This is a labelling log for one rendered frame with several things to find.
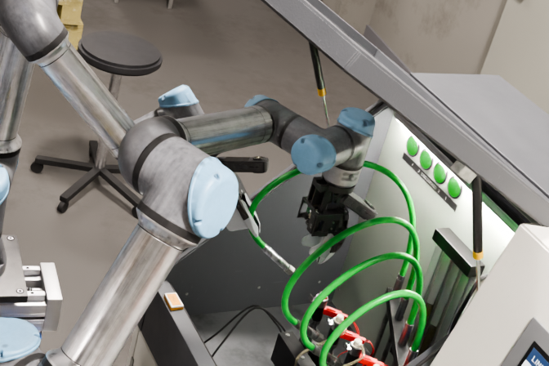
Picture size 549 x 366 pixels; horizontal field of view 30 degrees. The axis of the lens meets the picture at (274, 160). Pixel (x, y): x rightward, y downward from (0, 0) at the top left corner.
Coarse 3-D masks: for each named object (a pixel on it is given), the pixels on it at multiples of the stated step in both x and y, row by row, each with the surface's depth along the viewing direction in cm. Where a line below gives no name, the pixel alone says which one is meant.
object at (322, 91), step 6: (312, 48) 229; (312, 54) 230; (318, 54) 230; (312, 60) 231; (318, 60) 231; (318, 66) 232; (318, 72) 233; (318, 78) 234; (318, 84) 235; (318, 90) 236; (324, 90) 236; (324, 102) 238; (324, 108) 239; (324, 114) 240
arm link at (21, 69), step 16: (0, 32) 206; (0, 48) 207; (16, 48) 206; (0, 64) 208; (16, 64) 208; (32, 64) 210; (0, 80) 209; (16, 80) 210; (0, 96) 211; (16, 96) 212; (0, 112) 213; (16, 112) 214; (0, 128) 214; (16, 128) 218; (0, 144) 216; (16, 144) 219; (0, 160) 217; (16, 160) 222
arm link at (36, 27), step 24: (0, 0) 192; (24, 0) 191; (48, 0) 194; (0, 24) 194; (24, 24) 190; (48, 24) 192; (24, 48) 192; (48, 48) 192; (72, 48) 197; (48, 72) 196; (72, 72) 196; (72, 96) 199; (96, 96) 200; (96, 120) 201; (120, 120) 203
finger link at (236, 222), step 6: (246, 204) 223; (234, 210) 222; (246, 210) 221; (234, 216) 222; (240, 216) 222; (228, 222) 222; (234, 222) 222; (240, 222) 222; (246, 222) 221; (252, 222) 221; (228, 228) 223; (234, 228) 222; (240, 228) 222; (246, 228) 222; (252, 228) 222
